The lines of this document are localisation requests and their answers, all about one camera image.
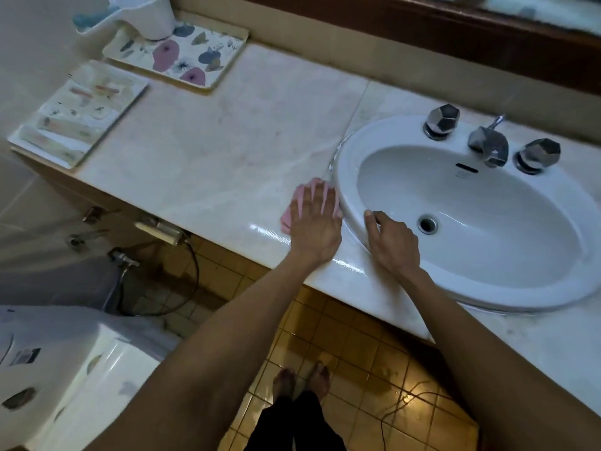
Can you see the person's right hand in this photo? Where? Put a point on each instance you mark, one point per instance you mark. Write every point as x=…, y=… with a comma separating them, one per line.
x=394, y=246

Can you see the person's left hand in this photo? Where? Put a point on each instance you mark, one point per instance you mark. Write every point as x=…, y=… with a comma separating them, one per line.
x=314, y=230

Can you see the person's right thumb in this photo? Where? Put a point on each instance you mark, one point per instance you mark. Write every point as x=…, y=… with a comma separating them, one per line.
x=371, y=220

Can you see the person's left middle finger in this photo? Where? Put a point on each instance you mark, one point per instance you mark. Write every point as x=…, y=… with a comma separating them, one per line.
x=322, y=196

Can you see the person's left little finger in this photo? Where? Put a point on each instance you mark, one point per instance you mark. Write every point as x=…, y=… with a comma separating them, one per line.
x=297, y=201

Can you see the pink cleaning cloth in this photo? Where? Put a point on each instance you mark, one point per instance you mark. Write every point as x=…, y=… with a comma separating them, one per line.
x=285, y=219

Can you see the person's left forearm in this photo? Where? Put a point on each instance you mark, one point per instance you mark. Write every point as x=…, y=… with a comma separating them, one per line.
x=220, y=352

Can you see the person's right forearm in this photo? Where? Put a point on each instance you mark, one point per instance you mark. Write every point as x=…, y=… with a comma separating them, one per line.
x=497, y=371

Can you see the chrome sink drain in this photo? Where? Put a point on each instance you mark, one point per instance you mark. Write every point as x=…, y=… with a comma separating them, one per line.
x=427, y=224

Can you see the white oval ceramic sink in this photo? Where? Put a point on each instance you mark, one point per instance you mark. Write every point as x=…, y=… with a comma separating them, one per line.
x=493, y=239

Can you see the bidet sprayer head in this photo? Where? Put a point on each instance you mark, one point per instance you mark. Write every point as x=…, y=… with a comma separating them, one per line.
x=159, y=227

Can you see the chrome faucet spout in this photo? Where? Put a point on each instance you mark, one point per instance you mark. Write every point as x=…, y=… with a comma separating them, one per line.
x=489, y=144

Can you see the person's right foot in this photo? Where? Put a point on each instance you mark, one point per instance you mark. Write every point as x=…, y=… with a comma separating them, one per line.
x=319, y=380

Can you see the person's foot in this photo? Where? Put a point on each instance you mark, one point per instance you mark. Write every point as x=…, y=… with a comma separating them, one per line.
x=284, y=385
x=319, y=380

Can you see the chrome water valve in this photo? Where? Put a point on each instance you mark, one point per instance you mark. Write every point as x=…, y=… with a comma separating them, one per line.
x=123, y=258

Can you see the person's left foot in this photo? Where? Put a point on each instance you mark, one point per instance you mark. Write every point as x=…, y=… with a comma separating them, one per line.
x=284, y=385

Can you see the floral print tray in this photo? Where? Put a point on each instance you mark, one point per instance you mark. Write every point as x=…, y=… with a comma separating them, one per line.
x=181, y=58

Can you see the black trousers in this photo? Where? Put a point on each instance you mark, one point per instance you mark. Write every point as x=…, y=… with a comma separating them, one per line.
x=296, y=427

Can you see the pastel print tray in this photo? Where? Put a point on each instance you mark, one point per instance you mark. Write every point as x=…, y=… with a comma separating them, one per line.
x=77, y=115

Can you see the white plastic cup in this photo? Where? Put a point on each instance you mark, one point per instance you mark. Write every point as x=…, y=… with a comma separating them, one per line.
x=148, y=13

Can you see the mirror pane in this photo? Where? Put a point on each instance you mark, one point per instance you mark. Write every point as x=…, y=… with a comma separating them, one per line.
x=540, y=9

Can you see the light blue plastic holder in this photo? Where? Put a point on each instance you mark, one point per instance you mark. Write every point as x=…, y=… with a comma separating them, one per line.
x=94, y=18

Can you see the white toilet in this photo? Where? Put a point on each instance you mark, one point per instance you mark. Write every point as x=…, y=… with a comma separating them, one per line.
x=61, y=371

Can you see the dark wooden frame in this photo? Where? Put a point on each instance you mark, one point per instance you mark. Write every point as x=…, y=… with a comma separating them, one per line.
x=469, y=42

